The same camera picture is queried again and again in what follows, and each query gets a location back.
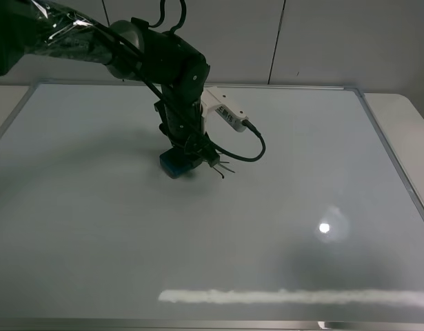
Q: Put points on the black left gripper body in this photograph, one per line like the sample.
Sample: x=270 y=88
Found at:
x=182 y=122

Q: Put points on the blue whiteboard eraser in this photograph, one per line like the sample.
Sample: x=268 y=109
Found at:
x=176 y=163

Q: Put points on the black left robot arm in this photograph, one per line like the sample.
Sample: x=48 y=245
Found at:
x=130 y=50

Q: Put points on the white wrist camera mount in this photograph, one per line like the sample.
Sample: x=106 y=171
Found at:
x=214 y=100

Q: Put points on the white whiteboard with aluminium frame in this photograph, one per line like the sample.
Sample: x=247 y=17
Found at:
x=324 y=232

